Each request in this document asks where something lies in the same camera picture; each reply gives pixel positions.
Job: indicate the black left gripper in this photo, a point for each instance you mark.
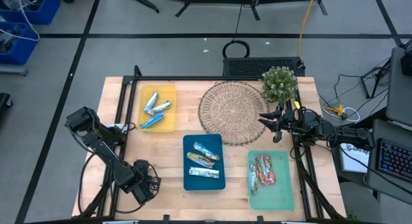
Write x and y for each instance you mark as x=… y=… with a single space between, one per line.
x=143 y=182

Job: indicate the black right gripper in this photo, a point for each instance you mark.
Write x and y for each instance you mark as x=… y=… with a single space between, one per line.
x=288 y=121

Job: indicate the red granola bar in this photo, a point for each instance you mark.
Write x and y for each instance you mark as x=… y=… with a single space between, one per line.
x=261 y=167
x=271 y=175

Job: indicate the silver snack bar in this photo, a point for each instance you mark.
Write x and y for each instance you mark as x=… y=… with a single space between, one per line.
x=200 y=159

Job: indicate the bright blue granola bar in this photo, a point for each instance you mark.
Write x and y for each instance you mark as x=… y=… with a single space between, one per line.
x=154 y=119

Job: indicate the blue white green granola bar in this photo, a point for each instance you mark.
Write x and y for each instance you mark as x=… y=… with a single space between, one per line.
x=161 y=107

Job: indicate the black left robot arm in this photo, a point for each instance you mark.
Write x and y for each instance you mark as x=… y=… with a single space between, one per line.
x=106 y=153

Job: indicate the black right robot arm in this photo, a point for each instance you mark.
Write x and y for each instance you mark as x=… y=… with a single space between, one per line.
x=341 y=134

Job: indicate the artificial potted plant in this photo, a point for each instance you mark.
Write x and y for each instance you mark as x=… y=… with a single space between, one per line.
x=278 y=84

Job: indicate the round woven wicker mat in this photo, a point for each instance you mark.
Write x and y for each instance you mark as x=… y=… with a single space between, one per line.
x=231 y=111

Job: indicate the black mesh computer case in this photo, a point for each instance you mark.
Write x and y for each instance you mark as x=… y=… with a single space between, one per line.
x=251 y=66

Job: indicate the blue plastic bin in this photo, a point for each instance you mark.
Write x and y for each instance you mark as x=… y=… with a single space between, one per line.
x=202 y=185

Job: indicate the teal translucent plastic bin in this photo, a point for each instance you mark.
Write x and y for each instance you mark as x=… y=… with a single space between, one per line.
x=277 y=195

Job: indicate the white paper sheet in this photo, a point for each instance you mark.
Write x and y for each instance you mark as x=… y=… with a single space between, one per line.
x=354 y=159

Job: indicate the yellow plastic bin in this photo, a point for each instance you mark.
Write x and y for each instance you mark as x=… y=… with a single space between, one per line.
x=167 y=92

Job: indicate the grey desk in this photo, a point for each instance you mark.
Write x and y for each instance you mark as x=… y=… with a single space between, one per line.
x=399 y=95
x=380 y=130

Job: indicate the grey round stool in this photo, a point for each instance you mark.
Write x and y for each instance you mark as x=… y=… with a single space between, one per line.
x=360 y=201

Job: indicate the small green plant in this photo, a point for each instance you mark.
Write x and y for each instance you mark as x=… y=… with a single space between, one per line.
x=351 y=216

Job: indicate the black keyboard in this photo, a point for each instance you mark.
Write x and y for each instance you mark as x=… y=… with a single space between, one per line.
x=396 y=159

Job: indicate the black desk device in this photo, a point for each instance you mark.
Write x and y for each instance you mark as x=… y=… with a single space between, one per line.
x=407 y=64

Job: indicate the black floor object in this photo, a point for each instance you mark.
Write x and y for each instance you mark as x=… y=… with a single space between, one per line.
x=4 y=103

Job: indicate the grey crate dolly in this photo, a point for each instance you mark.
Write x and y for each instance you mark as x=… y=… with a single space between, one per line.
x=13 y=70

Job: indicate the blue storage crate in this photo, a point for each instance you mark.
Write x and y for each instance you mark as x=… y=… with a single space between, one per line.
x=48 y=11
x=27 y=50

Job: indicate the black stand leg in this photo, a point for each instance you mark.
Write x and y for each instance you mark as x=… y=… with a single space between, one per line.
x=138 y=2

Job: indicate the black aluminium table frame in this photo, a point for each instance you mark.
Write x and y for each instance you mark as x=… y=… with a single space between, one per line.
x=193 y=78

